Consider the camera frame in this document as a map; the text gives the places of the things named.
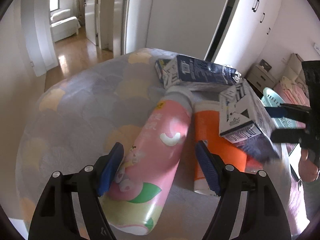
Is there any bed with pink blanket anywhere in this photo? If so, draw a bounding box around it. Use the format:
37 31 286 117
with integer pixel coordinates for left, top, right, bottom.
273 53 310 107

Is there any mint green laundry basket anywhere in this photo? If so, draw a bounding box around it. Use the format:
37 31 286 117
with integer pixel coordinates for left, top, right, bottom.
261 87 305 128

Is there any pink peach drink bottle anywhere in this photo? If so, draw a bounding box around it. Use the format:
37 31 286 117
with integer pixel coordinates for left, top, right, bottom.
102 86 193 236

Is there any beige nightstand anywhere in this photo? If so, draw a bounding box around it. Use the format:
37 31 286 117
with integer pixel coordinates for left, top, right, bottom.
246 64 277 93

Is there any blue white milk carton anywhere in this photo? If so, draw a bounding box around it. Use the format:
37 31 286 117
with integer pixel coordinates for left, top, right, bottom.
219 80 282 163

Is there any framed picture on nightstand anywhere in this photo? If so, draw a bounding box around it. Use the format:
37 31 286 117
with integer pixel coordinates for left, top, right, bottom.
259 59 272 72

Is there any person's right hand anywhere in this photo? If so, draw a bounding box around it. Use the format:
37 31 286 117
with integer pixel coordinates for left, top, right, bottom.
298 149 319 183

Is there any white wardrobe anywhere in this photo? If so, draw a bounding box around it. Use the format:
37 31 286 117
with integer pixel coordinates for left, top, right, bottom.
212 0 282 75

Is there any white sofa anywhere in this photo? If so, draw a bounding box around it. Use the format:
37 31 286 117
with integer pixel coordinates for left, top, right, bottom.
50 9 81 42

